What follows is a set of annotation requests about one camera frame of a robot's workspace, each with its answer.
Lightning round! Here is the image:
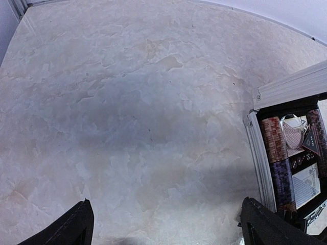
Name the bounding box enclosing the clear round dish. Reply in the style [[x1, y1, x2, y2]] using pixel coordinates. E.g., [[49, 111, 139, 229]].
[[280, 113, 307, 133]]

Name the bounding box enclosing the purple chip row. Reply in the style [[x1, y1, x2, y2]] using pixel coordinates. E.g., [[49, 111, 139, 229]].
[[270, 158, 297, 211]]

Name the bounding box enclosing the red playing card deck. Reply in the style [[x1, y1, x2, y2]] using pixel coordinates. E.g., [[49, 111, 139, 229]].
[[283, 115, 308, 157]]

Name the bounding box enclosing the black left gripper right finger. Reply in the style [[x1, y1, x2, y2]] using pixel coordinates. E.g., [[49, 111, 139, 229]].
[[240, 198, 326, 245]]

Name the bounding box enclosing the red dice row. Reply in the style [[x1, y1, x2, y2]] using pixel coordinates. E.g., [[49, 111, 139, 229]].
[[289, 152, 318, 175]]

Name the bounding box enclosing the black triangular button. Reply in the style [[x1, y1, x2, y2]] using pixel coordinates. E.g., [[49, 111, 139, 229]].
[[302, 124, 320, 156]]

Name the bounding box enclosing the aluminium poker chip case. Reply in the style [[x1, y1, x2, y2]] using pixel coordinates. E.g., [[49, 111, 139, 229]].
[[243, 61, 326, 231]]

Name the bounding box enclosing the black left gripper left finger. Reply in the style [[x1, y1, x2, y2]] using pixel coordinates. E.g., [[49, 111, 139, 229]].
[[21, 199, 94, 244]]

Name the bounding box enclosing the dark red chip row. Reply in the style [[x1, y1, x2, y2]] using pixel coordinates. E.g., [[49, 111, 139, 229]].
[[307, 109, 326, 178]]

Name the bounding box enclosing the blue playing card deck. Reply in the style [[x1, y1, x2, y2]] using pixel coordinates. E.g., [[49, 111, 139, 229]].
[[292, 163, 321, 209]]

